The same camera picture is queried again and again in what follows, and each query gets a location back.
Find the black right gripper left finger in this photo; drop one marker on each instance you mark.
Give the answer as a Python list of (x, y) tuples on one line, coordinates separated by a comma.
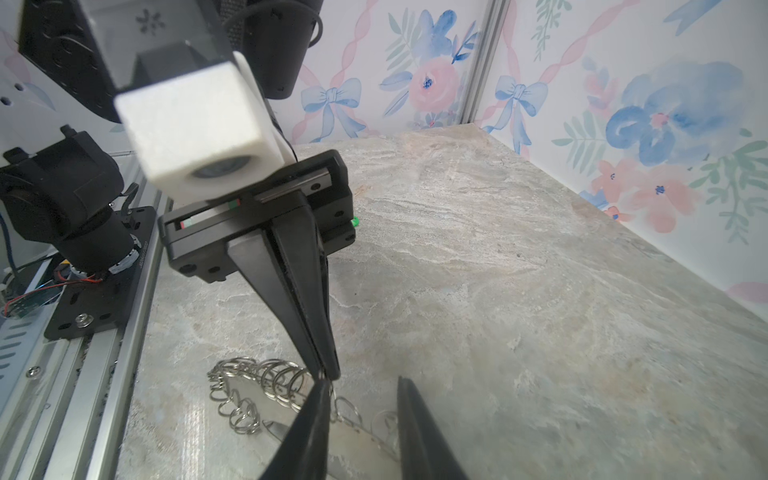
[(304, 450)]

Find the aluminium corner post left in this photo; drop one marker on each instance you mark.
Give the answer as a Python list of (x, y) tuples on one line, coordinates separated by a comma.
[(490, 34)]

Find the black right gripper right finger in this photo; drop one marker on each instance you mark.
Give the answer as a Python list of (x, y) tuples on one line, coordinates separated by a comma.
[(424, 452)]

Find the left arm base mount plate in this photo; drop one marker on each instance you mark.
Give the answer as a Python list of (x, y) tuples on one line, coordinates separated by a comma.
[(89, 309)]

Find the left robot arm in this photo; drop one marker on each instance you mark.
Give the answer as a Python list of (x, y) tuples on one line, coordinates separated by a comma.
[(97, 50)]

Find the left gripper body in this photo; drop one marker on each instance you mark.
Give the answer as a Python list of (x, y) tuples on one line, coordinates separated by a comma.
[(196, 236)]

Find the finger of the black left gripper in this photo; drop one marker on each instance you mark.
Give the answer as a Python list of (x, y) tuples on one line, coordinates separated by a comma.
[(302, 269), (255, 258)]

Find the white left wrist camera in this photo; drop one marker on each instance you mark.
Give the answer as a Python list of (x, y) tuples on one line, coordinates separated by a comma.
[(203, 135)]

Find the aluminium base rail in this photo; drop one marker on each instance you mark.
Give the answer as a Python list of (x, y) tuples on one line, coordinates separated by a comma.
[(65, 403)]

